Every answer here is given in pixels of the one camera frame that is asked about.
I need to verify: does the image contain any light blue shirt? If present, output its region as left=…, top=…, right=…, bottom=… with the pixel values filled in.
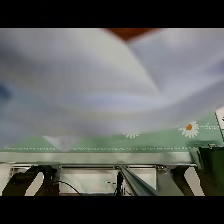
left=0, top=28, right=224, bottom=153

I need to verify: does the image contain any black cable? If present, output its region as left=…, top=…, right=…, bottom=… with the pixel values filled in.
left=53, top=180, right=83, bottom=197

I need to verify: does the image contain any silver frame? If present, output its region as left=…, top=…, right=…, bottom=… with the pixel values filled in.
left=0, top=151, right=205, bottom=197

